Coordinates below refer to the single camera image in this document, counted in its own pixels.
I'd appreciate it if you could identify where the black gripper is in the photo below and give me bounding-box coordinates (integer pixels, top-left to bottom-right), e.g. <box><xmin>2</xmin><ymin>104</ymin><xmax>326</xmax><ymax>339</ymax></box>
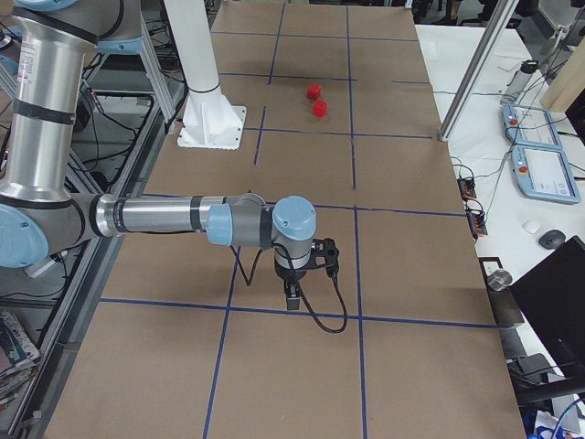
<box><xmin>274</xmin><ymin>255</ymin><xmax>305</xmax><ymax>311</ymax></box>

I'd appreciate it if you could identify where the red cube block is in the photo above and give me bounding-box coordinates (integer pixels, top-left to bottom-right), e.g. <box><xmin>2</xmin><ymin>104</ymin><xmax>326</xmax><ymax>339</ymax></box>
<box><xmin>306</xmin><ymin>82</ymin><xmax>322</xmax><ymax>101</ymax></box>
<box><xmin>312</xmin><ymin>100</ymin><xmax>328</xmax><ymax>118</ymax></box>

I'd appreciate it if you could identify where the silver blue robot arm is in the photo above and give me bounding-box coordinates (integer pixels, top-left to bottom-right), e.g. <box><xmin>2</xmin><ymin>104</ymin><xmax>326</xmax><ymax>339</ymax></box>
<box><xmin>1</xmin><ymin>1</ymin><xmax>316</xmax><ymax>310</ymax></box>

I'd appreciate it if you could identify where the metal cup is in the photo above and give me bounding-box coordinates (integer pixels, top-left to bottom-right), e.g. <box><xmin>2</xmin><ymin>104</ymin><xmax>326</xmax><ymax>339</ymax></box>
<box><xmin>486</xmin><ymin>269</ymin><xmax>513</xmax><ymax>292</ymax></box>

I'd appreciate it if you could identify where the black laptop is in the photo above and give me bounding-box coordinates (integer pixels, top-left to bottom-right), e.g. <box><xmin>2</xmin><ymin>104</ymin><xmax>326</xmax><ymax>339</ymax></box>
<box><xmin>511</xmin><ymin>236</ymin><xmax>584</xmax><ymax>377</ymax></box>

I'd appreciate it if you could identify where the black computer mouse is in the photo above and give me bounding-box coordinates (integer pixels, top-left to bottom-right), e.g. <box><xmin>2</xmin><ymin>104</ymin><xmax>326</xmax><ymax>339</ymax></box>
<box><xmin>537</xmin><ymin>230</ymin><xmax>566</xmax><ymax>250</ymax></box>

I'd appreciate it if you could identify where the teach pendant near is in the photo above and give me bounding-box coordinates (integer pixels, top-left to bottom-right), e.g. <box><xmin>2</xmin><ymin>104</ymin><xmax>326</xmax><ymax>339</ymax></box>
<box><xmin>511</xmin><ymin>145</ymin><xmax>581</xmax><ymax>205</ymax></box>

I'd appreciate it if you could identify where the teach pendant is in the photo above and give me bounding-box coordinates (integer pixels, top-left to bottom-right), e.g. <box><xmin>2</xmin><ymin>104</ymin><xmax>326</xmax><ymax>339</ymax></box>
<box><xmin>502</xmin><ymin>104</ymin><xmax>562</xmax><ymax>149</ymax></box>
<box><xmin>511</xmin><ymin>145</ymin><xmax>581</xmax><ymax>205</ymax></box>

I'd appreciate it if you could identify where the stack of magazines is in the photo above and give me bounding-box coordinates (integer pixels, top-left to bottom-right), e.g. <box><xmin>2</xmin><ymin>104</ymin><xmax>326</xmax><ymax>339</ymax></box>
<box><xmin>1</xmin><ymin>308</ymin><xmax>40</xmax><ymax>404</ymax></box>

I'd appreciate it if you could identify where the teach pendant far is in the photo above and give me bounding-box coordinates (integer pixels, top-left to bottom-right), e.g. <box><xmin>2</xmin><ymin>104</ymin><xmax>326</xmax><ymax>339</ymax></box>
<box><xmin>502</xmin><ymin>104</ymin><xmax>562</xmax><ymax>149</ymax></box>

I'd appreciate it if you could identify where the clear bottle black cap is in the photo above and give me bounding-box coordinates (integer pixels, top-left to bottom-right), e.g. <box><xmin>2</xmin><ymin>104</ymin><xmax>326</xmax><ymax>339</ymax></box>
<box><xmin>500</xmin><ymin>59</ymin><xmax>539</xmax><ymax>104</ymax></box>

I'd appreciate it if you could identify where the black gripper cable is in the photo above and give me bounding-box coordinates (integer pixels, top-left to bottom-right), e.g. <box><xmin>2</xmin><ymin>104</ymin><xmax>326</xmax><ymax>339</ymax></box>
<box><xmin>230</xmin><ymin>244</ymin><xmax>348</xmax><ymax>334</ymax></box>

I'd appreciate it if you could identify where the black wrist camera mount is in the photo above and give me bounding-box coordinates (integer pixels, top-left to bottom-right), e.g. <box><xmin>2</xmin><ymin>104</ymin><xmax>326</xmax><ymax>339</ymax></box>
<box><xmin>305</xmin><ymin>238</ymin><xmax>339</xmax><ymax>279</ymax></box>

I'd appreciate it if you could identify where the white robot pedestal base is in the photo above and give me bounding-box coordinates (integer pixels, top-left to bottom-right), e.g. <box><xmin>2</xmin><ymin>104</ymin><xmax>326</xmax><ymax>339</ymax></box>
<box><xmin>165</xmin><ymin>0</ymin><xmax>247</xmax><ymax>150</ymax></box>

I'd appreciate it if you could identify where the aluminium frame post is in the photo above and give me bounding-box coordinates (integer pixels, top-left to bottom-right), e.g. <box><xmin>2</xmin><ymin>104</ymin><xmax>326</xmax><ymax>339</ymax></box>
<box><xmin>439</xmin><ymin>0</ymin><xmax>518</xmax><ymax>142</ymax></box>

